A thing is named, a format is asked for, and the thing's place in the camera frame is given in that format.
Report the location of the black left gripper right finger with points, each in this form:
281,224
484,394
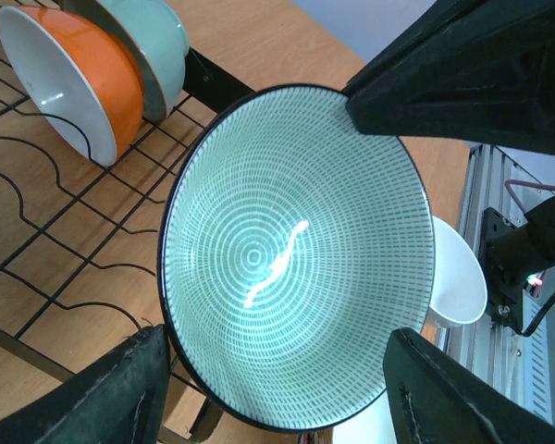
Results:
433,399

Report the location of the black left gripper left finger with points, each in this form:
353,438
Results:
120,398

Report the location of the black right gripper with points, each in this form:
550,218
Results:
472,70

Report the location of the green patterned bowl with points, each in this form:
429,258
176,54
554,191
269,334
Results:
290,247

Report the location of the plain mint green bowl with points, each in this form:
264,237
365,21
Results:
154,34

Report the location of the orange bowl white inside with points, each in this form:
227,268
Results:
78,77

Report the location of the grey slotted cable duct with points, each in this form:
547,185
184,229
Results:
532,380

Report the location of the black wire dish rack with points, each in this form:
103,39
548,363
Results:
78,241

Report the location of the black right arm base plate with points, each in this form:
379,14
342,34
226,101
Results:
499,241

